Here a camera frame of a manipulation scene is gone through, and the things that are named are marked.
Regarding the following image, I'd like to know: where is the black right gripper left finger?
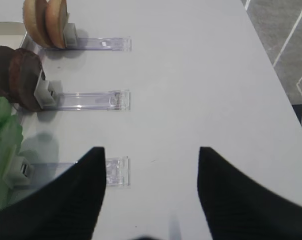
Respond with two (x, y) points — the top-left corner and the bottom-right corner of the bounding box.
(0, 147), (107, 240)

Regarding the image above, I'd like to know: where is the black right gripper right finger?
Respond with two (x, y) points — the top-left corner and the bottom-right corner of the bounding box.
(197, 147), (302, 240)

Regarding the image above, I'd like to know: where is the brown meat patty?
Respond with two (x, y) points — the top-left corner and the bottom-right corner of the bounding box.
(0, 45), (15, 101)
(9, 48), (46, 112)

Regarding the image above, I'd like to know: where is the left brown meat patty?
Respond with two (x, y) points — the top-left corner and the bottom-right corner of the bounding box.
(0, 45), (15, 101)

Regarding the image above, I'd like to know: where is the bun half rack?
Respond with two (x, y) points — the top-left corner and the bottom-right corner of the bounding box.
(22, 0), (54, 48)
(45, 0), (68, 49)

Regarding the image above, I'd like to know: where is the left bun half right rack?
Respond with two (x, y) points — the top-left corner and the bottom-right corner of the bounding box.
(22, 0), (54, 48)

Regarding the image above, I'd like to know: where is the right brown meat patty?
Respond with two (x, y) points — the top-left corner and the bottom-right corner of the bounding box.
(9, 48), (46, 112)

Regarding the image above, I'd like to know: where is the green lettuce leaf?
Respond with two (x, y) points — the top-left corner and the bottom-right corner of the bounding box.
(0, 97), (24, 209)

